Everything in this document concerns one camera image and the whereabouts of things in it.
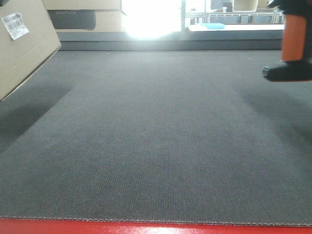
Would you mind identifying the light blue foam pad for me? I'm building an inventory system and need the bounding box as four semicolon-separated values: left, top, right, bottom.
199;23;226;30

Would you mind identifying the beige open plastic crate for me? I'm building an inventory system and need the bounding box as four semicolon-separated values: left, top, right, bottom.
233;0;258;12

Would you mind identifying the red metal table frame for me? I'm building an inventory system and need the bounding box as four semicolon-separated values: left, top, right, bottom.
0;218;312;234

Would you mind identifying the lower cardboard box black print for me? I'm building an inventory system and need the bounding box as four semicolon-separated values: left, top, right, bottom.
48;10;126;32

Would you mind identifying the brown cardboard package box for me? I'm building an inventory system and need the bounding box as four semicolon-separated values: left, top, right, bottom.
0;0;60;99

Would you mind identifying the white shipping label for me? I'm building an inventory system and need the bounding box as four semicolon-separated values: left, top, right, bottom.
1;12;29;40

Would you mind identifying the orange black barcode scanner gun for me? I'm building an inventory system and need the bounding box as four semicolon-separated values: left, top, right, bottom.
262;0;312;82

